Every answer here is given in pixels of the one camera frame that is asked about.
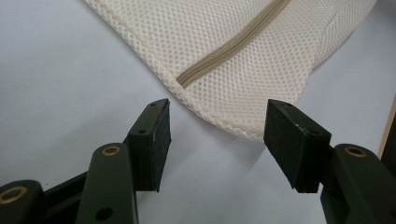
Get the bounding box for pale blue table mat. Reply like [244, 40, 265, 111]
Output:
[0, 0, 396, 224]

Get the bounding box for cream mesh laundry bag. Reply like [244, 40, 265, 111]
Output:
[83, 0, 379, 143]

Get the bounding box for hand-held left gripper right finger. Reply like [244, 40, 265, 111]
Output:
[263, 99, 332, 194]

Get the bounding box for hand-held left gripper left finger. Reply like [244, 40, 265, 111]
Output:
[126, 98, 173, 192]

